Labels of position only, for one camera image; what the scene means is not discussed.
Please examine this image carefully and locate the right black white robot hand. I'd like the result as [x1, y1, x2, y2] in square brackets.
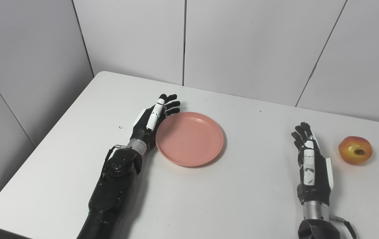
[291, 122, 334, 207]

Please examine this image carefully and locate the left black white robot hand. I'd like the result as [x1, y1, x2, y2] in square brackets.
[130, 94, 181, 150]

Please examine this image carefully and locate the pink round plate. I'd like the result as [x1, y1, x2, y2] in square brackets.
[155, 112, 225, 167]

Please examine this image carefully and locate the red yellow apple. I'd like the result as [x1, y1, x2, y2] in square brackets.
[338, 136, 373, 165]

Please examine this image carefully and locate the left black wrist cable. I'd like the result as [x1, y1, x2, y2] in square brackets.
[104, 144, 127, 168]

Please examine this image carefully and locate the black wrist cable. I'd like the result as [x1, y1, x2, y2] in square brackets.
[329, 215, 357, 239]
[104, 144, 127, 168]

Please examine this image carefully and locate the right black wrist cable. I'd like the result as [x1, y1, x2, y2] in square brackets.
[329, 215, 357, 239]

